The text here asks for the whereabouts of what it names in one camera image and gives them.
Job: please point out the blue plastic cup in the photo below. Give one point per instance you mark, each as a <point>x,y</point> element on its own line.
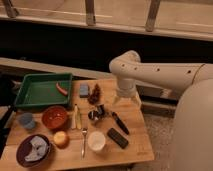
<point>27,121</point>

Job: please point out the red sausage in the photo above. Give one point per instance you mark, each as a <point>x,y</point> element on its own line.
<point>61,90</point>

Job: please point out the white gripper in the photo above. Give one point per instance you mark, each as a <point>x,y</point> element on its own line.
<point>126,88</point>

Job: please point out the silver fork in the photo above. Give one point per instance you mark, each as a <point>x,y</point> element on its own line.
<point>84,133</point>

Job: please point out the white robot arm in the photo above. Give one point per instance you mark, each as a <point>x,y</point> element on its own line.
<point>192,140</point>

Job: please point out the yellow white banana toy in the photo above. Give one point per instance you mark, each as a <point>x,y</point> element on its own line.
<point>76,118</point>

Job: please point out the black metal measuring cup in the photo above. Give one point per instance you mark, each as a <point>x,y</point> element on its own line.
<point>96,115</point>

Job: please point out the green plastic tray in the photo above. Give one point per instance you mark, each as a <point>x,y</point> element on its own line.
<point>39,91</point>

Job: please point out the black rectangular remote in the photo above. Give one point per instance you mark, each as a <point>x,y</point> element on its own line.
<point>117,138</point>

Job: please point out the blue sponge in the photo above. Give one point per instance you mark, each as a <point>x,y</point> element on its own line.
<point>84,90</point>

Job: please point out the black handled knife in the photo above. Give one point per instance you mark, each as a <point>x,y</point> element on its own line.
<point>120,123</point>

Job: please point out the red bowl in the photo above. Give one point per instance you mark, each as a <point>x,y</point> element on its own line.
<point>54,117</point>

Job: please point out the white cup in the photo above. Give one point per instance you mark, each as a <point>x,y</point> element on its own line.
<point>96,141</point>

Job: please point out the brown pine cone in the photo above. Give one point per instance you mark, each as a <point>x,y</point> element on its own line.
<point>94,97</point>

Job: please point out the wooden cutting board table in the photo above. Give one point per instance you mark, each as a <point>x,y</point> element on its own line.
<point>138,150</point>

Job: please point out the yellow apple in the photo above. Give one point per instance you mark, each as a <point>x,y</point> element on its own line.
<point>60,138</point>

